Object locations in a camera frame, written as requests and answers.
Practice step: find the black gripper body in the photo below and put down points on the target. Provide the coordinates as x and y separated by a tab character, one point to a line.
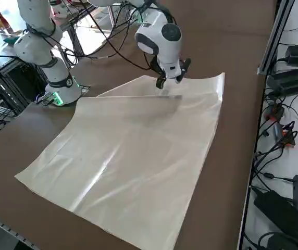
157	67

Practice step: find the cream tablecloth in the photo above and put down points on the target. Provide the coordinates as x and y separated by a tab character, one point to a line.
138	156

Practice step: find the red black plug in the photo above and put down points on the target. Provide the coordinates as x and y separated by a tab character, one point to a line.
275	112

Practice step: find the grey pen-shaped tool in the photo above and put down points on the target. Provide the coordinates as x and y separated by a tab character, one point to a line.
278	132

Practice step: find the long black power brick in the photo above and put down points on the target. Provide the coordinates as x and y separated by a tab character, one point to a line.
292	80

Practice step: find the black equipment case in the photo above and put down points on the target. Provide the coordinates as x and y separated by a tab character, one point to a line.
21	83

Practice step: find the orange black clamp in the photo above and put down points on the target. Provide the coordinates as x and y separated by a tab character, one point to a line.
289	138

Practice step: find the large black power adapter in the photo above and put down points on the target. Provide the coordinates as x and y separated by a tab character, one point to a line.
276	208

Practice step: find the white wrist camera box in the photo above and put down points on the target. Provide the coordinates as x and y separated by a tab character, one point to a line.
173	70

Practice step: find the aluminium extrusion post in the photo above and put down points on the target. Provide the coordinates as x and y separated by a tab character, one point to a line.
274	39

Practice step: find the aluminium table edge rail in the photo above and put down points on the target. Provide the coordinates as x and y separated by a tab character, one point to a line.
3	226

